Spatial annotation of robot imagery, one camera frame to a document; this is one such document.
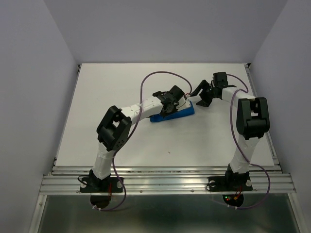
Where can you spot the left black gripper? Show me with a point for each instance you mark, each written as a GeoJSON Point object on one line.
{"type": "Point", "coordinates": [175, 105]}

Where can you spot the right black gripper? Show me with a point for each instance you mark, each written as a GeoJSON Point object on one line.
{"type": "Point", "coordinates": [205, 101]}

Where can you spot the blue cloth napkin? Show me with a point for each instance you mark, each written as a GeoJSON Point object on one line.
{"type": "Point", "coordinates": [179, 114]}

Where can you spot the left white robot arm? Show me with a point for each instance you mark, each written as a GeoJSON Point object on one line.
{"type": "Point", "coordinates": [113, 130]}

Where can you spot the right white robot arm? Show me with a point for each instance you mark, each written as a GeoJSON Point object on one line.
{"type": "Point", "coordinates": [249, 117]}

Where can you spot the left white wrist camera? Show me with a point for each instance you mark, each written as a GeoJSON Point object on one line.
{"type": "Point", "coordinates": [184, 103]}

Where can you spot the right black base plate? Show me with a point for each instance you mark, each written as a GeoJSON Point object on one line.
{"type": "Point", "coordinates": [221, 184]}

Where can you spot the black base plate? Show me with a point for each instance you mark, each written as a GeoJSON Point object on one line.
{"type": "Point", "coordinates": [108, 185]}
{"type": "Point", "coordinates": [221, 184]}

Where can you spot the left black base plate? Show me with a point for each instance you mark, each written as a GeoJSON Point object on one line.
{"type": "Point", "coordinates": [108, 185]}

